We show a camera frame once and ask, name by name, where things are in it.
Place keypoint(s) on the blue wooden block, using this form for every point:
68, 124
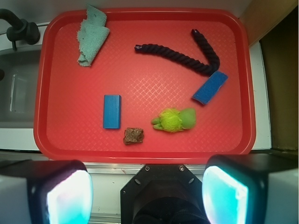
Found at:
112, 112

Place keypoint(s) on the blue sponge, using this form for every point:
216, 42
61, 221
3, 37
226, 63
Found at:
210, 88

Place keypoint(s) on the teal woven cloth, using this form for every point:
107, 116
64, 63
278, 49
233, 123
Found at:
92, 35

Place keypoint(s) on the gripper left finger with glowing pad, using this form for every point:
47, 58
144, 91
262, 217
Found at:
45, 192

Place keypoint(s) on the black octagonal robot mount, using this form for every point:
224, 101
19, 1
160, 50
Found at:
163, 194

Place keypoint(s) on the grey sink basin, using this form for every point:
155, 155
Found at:
18, 84

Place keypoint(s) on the red plastic tray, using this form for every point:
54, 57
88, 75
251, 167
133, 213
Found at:
70, 99

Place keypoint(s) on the brown rock chunk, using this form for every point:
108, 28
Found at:
133, 135

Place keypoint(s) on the green fuzzy toy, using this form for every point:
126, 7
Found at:
172, 120

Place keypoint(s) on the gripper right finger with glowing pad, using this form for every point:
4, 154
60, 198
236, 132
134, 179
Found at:
251, 189

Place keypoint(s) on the black faucet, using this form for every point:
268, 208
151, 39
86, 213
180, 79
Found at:
20, 29

